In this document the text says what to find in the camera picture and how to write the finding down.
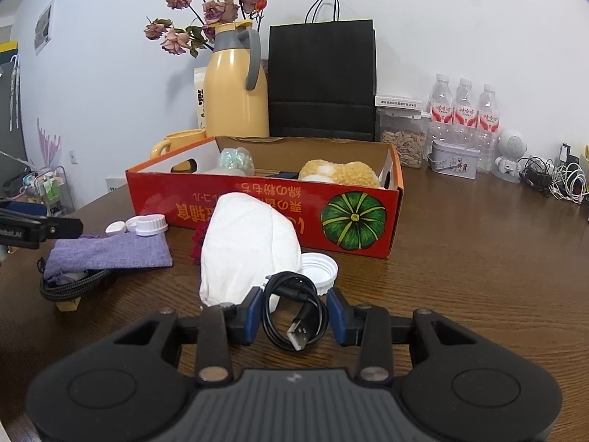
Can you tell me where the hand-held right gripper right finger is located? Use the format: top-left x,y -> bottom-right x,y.
326,287 -> 477,386

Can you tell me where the iridescent plastic wrap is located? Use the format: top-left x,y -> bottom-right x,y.
218,147 -> 256,176

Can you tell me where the white robot figure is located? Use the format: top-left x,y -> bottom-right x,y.
493,130 -> 529,184

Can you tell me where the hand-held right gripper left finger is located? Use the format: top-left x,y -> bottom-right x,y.
113,287 -> 265,386

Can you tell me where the black paper bag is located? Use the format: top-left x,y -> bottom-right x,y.
268,0 -> 378,143

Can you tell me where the metal rolling cart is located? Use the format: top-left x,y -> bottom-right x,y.
0,166 -> 77,217

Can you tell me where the dark cabinet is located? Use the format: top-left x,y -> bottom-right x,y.
0,41 -> 28,166

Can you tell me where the white cloth bag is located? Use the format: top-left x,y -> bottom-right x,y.
199,192 -> 303,309

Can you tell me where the red cardboard box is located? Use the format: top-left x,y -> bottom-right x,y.
125,136 -> 405,259

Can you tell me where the black USB cable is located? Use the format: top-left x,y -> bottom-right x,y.
262,271 -> 329,353

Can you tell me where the plush sheep toy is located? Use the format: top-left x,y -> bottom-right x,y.
298,159 -> 382,188

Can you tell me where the clear nut container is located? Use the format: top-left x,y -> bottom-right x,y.
378,108 -> 430,169

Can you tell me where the red artificial rose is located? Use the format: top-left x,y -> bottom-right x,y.
190,229 -> 208,266

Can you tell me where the yellow mug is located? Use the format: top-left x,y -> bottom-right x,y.
151,130 -> 208,159

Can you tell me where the white milk carton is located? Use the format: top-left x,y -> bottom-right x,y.
193,67 -> 210,129

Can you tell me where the dried rose bouquet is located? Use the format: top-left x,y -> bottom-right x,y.
144,0 -> 268,58

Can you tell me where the yellow thermos jug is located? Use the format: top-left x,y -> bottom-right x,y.
202,22 -> 270,138

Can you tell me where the flat white box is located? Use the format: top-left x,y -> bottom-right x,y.
375,95 -> 431,110

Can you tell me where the purple fabric pouch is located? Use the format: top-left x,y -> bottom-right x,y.
43,235 -> 174,281

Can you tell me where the white metal tin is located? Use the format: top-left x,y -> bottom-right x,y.
427,140 -> 479,179

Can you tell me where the large white jar lid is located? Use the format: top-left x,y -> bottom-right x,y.
299,252 -> 339,294

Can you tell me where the white cable tangle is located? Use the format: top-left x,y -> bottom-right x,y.
550,163 -> 589,203

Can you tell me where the black braided cable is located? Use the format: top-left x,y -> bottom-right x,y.
39,258 -> 116,304

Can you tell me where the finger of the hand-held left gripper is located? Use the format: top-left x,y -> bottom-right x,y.
0,199 -> 47,217
0,208 -> 84,243

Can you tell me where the purple feather wall decal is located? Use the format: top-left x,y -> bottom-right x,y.
37,117 -> 63,169

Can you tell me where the wall poster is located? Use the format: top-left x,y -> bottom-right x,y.
34,0 -> 55,55

